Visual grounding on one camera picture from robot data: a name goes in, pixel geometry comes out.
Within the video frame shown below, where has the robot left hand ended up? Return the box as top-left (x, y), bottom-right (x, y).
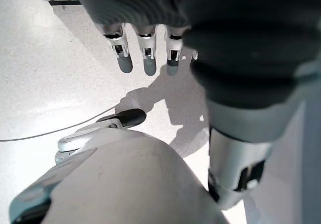
top-left (69, 0), bottom-right (321, 211)

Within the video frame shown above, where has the thin dark floor cable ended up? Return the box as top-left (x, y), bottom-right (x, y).
top-left (0, 105), bottom-right (119, 142)

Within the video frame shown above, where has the black robot left foot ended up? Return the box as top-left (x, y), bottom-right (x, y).
top-left (96, 108), bottom-right (147, 130)

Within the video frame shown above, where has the silver robot left leg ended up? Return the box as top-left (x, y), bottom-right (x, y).
top-left (9, 122), bottom-right (229, 224)

